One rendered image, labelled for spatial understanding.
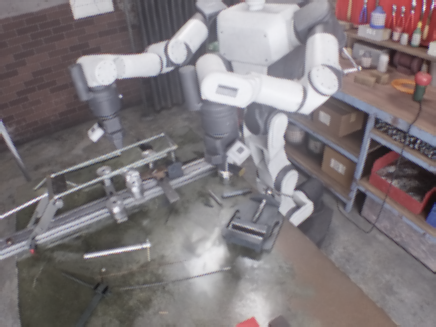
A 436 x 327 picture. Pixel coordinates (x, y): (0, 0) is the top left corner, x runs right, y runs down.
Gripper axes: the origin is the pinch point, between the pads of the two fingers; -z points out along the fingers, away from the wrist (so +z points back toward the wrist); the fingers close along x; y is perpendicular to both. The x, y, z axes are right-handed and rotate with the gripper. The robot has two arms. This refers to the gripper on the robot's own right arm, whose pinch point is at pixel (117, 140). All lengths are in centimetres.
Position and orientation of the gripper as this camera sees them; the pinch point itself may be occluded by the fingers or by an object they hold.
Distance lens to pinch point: 95.5
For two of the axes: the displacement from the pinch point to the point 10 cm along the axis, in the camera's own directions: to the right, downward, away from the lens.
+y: 8.7, -3.6, 3.3
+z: -0.9, -7.9, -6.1
